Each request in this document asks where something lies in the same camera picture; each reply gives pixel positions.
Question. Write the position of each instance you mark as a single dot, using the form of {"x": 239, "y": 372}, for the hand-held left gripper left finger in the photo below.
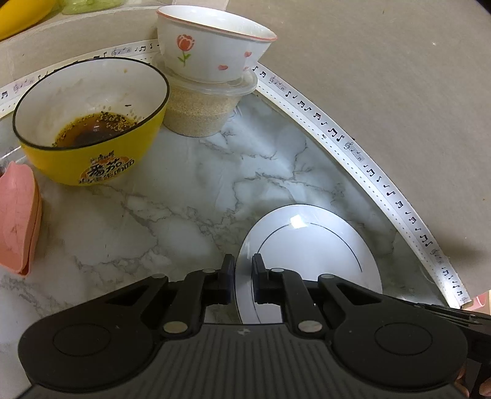
{"x": 229, "y": 282}

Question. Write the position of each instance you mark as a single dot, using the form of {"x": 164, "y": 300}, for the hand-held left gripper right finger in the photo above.
{"x": 256, "y": 284}

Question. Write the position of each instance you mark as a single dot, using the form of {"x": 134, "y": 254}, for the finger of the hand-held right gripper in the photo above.
{"x": 460, "y": 315}

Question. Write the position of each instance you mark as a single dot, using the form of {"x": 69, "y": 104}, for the white plate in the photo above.
{"x": 307, "y": 245}

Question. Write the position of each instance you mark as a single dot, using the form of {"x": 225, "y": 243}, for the person's right hand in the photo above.
{"x": 463, "y": 380}

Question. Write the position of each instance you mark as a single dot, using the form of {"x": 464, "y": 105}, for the yellow bowl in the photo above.
{"x": 115, "y": 161}

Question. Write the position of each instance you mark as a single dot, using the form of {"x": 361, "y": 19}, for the music-note edging strip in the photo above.
{"x": 345, "y": 142}

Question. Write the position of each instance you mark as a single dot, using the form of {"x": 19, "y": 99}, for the clear plastic container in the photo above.
{"x": 199, "y": 115}

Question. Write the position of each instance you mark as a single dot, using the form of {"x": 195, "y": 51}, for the pink heart dish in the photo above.
{"x": 19, "y": 222}

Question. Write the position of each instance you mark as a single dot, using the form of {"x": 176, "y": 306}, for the white floral bowl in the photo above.
{"x": 214, "y": 46}

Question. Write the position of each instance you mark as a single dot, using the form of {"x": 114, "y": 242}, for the green glass dish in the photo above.
{"x": 88, "y": 5}

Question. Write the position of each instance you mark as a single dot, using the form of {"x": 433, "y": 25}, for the yellow plastic object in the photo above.
{"x": 19, "y": 15}

